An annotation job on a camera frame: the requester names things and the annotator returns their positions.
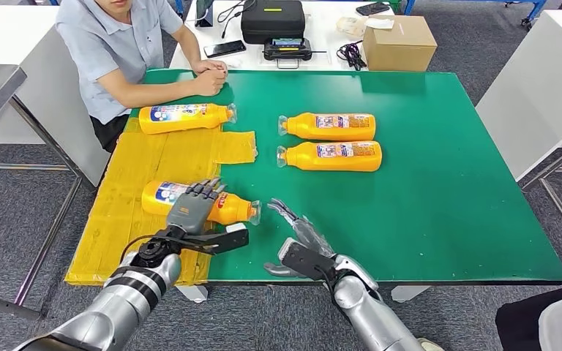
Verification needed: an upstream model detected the beige shoe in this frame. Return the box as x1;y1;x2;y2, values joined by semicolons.
416;337;446;351

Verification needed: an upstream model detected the person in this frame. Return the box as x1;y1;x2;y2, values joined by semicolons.
494;281;562;351
55;0;228;154

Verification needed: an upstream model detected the person's left hand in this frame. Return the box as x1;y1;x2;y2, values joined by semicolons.
193;58;228;74

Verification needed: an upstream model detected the black smartphone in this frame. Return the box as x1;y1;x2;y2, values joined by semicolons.
203;39;247;59
356;1;391;16

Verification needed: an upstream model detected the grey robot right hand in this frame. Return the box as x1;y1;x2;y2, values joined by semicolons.
263;198;335;279

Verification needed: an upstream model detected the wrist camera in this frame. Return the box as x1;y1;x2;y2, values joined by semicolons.
152;222;251;257
277;237;340;283

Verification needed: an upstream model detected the blue wheeled cart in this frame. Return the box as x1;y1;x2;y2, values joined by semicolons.
506;0;549;28

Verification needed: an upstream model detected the clear plastic bag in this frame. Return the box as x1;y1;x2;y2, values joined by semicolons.
335;15;367;39

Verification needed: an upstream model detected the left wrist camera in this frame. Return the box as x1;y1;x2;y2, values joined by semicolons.
152;222;251;257

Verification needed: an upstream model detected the cardboard box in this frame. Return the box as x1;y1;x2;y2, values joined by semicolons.
362;14;438;72

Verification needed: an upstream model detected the white table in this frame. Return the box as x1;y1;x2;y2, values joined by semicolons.
474;10;562;263
168;0;401;72
0;4;111;187

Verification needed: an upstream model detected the black carrying case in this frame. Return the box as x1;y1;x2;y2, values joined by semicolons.
240;0;307;45

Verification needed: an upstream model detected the white paper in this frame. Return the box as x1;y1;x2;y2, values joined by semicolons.
364;17;395;30

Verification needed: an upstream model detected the black tablet stand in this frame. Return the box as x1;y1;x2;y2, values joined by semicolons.
194;0;215;28

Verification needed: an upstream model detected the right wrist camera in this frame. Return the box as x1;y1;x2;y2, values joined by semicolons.
277;237;340;283

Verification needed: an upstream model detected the orange detergent bottle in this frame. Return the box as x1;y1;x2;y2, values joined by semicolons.
277;112;377;142
138;102;238;135
276;140;383;173
141;179;263;227

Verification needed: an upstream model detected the black handheld controller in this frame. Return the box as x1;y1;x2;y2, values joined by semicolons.
263;37;328;69

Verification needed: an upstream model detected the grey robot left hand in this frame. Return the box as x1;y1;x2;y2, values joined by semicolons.
165;178;228;237

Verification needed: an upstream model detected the person's right hand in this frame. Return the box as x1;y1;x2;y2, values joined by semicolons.
194;69;228;97

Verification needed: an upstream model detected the white table leg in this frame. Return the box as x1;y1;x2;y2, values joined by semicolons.
174;284;209;304
391;284;431;303

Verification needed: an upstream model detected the coiled black cable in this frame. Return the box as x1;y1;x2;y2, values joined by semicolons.
336;41;368;72

